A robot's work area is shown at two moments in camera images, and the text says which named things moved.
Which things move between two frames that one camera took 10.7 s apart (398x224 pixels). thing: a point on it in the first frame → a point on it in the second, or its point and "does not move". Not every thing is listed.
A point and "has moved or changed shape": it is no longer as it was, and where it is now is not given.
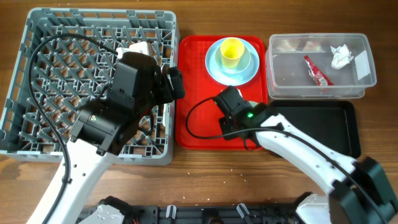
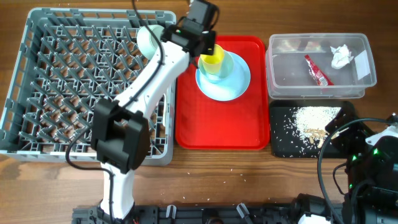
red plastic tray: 204,120 does not move
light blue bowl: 242,66 → 226,70
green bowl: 253,103 → 146,42
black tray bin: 336,123 does not move
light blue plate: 232,79 → 231,88
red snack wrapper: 319,77 does not move
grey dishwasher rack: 64,66 does not move
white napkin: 341,57 does not move
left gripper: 166,95 → 209,50
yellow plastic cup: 231,51 → 212,64
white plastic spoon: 166,117 has moved or changed shape
